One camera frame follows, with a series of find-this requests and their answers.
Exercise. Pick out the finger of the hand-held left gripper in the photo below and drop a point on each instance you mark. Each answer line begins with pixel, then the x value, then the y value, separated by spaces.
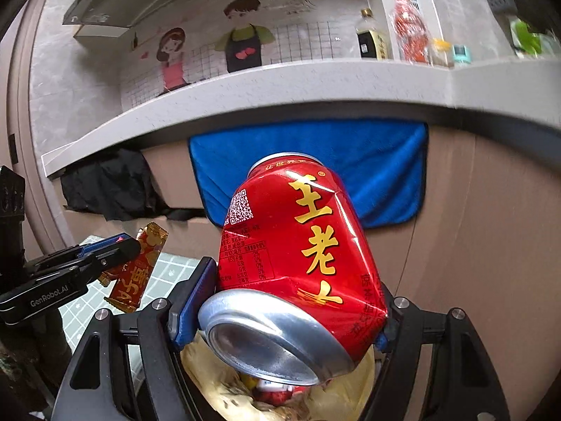
pixel 118 256
pixel 98 245

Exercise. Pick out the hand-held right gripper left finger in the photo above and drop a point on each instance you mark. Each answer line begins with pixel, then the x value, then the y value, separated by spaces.
pixel 188 307

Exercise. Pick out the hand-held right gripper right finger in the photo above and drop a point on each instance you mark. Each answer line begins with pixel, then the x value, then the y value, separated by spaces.
pixel 396 322

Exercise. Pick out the red gold snack wrapper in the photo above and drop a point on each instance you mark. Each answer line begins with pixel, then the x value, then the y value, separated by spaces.
pixel 131 280

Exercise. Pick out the trash bin with yellow bag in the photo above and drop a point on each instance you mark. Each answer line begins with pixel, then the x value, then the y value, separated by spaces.
pixel 210 386

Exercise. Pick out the dented red drink can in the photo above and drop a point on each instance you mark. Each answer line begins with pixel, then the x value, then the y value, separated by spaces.
pixel 298 245

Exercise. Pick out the green checked tablecloth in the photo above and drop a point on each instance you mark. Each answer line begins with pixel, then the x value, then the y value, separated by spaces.
pixel 175 272

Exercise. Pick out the black cloth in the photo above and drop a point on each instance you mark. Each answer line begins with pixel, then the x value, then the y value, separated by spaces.
pixel 105 184

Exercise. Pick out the blue towel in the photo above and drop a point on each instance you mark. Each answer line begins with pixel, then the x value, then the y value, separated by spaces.
pixel 385 171

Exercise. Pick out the grey range hood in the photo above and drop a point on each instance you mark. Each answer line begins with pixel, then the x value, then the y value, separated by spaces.
pixel 114 4

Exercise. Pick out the small yellow-lidded jar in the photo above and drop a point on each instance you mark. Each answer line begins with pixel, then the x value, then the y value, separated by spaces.
pixel 440 55

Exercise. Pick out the small light blue container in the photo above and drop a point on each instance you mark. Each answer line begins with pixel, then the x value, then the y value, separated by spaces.
pixel 461 56

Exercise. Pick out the dark sauce bottle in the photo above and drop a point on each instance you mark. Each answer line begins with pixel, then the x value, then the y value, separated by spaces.
pixel 372 39

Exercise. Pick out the orange-capped plastic bottle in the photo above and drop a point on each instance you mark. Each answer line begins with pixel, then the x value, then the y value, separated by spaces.
pixel 410 30

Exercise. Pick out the green plastic bag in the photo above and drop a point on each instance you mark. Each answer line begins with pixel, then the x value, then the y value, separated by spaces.
pixel 526 39

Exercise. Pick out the cartoon couple wall sticker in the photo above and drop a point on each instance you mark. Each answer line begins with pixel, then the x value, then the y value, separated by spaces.
pixel 241 44

